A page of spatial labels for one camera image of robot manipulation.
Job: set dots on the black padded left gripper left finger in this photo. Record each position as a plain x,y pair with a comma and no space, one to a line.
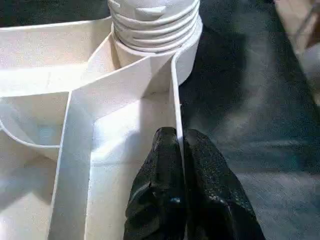
157,195

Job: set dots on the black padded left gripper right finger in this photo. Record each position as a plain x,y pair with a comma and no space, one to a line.
215,200

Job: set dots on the white plastic table top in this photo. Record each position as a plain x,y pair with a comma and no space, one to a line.
87,112

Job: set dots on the white plastic table leg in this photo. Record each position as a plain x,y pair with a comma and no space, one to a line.
155,25

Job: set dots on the black padded mat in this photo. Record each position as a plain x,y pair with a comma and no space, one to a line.
250,112

